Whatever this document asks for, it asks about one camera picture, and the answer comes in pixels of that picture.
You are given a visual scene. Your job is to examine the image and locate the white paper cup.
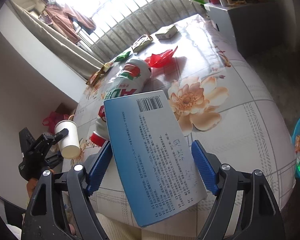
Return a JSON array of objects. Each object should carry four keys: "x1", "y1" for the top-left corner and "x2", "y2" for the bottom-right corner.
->
[{"x1": 55, "y1": 120, "x2": 81, "y2": 159}]

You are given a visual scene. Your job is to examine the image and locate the blue white carton box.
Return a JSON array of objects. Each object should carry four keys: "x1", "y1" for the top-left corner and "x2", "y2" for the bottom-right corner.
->
[{"x1": 104, "y1": 90, "x2": 207, "y2": 227}]

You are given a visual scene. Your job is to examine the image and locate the white bottle red cap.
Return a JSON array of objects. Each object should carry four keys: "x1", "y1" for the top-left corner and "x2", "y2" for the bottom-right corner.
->
[{"x1": 90, "y1": 58, "x2": 152, "y2": 147}]

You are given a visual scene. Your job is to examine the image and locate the red plastic wrapper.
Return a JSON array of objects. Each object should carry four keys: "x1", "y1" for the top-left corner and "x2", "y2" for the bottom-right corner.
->
[{"x1": 144, "y1": 47, "x2": 178, "y2": 68}]

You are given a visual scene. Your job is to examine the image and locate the person's left hand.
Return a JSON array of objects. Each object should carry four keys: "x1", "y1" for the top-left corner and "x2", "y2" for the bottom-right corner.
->
[{"x1": 26, "y1": 169, "x2": 55, "y2": 199}]

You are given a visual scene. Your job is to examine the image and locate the pink plastic bag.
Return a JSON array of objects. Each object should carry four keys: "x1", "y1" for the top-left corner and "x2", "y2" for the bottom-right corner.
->
[{"x1": 42, "y1": 112, "x2": 69, "y2": 134}]

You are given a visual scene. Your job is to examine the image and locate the floral tablecloth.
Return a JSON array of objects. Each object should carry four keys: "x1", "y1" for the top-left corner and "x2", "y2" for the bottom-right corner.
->
[{"x1": 63, "y1": 14, "x2": 296, "y2": 237}]

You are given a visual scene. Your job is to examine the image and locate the brown snack packet left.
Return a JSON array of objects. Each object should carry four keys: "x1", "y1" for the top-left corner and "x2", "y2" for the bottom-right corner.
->
[{"x1": 86, "y1": 68, "x2": 107, "y2": 87}]

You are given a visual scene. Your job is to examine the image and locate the brown snack packet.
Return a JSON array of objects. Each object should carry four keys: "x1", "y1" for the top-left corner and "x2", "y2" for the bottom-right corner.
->
[
  {"x1": 86, "y1": 68, "x2": 107, "y2": 87},
  {"x1": 132, "y1": 34, "x2": 153, "y2": 53},
  {"x1": 101, "y1": 61, "x2": 113, "y2": 73}
]

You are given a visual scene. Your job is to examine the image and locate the left grey curtain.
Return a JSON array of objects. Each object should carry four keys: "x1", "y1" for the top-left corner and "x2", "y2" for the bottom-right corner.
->
[{"x1": 7, "y1": 0, "x2": 103, "y2": 79}]

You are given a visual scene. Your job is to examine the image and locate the small green snack packet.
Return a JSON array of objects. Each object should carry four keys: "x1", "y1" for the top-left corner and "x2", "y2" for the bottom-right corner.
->
[{"x1": 114, "y1": 50, "x2": 131, "y2": 62}]

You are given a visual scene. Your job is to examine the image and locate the hanging pink clothes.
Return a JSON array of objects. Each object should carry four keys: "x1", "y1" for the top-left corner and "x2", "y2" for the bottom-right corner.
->
[{"x1": 45, "y1": 2, "x2": 96, "y2": 44}]

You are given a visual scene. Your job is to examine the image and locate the brown snack packet middle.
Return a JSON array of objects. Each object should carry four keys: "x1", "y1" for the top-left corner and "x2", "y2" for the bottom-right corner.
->
[{"x1": 132, "y1": 34, "x2": 153, "y2": 53}]

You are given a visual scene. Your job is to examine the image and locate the white small box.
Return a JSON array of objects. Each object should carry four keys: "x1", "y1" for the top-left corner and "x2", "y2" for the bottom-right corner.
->
[{"x1": 155, "y1": 25, "x2": 178, "y2": 40}]

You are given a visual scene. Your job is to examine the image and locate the grey side cabinet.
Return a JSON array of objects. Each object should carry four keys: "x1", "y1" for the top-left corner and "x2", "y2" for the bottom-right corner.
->
[{"x1": 204, "y1": 2, "x2": 283, "y2": 57}]

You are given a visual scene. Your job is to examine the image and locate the metal balcony railing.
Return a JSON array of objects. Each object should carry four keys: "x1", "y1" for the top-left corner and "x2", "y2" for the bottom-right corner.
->
[{"x1": 77, "y1": 0, "x2": 199, "y2": 62}]

